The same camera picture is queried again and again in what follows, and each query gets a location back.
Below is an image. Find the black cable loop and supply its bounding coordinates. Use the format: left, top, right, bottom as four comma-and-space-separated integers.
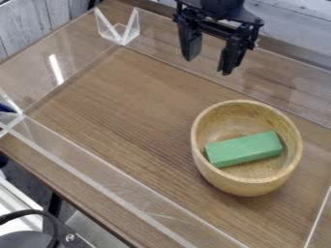
0, 208, 61, 248

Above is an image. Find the clear acrylic corner bracket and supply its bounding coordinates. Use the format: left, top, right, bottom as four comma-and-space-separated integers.
93, 8, 140, 46

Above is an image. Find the green rectangular block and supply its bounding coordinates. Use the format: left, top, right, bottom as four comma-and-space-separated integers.
204, 131, 283, 168

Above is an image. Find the brown wooden bowl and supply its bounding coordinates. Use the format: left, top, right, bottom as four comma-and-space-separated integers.
189, 100, 304, 197

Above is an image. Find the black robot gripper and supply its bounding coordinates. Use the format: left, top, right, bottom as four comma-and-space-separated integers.
173, 0, 264, 76

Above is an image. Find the clear acrylic tray wall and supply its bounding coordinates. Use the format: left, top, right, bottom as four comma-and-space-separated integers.
0, 93, 248, 248

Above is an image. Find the black table leg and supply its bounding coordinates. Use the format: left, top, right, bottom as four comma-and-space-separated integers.
47, 193, 63, 217

